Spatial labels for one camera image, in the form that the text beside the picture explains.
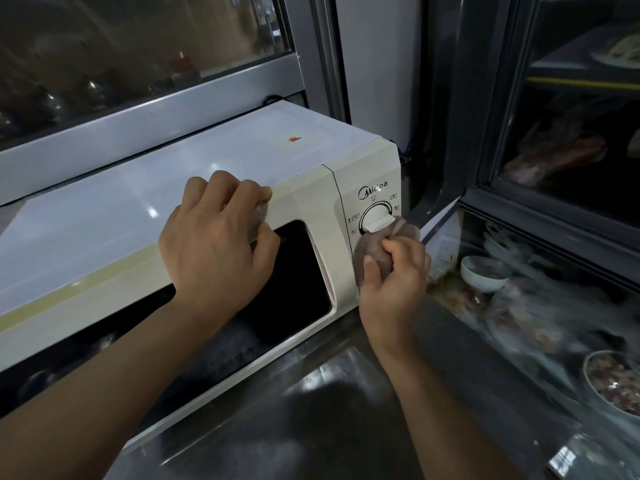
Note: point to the person's left hand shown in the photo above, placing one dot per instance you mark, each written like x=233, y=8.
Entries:
x=215, y=254

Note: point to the blue clamp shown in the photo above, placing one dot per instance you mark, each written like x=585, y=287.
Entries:
x=407, y=150

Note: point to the brown cloth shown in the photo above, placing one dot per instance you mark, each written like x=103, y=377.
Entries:
x=372, y=242

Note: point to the person's left forearm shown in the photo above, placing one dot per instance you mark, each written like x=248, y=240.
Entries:
x=100, y=394

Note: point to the dark red bottle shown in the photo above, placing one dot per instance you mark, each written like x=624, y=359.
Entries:
x=181, y=65

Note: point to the stainless steel table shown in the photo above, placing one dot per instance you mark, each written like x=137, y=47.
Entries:
x=325, y=409

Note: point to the glass window aluminium frame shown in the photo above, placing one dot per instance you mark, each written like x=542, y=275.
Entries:
x=150, y=119

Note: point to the white bowl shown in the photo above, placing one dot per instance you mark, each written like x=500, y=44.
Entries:
x=482, y=272

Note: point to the person's right forearm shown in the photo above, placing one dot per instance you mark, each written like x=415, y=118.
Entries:
x=440, y=434

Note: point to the person's right hand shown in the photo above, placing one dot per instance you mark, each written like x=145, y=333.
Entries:
x=395, y=304

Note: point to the metal bowl of minced meat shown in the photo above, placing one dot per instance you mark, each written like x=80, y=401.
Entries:
x=615, y=382

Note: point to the white microwave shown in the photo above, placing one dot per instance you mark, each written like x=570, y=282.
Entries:
x=100, y=209

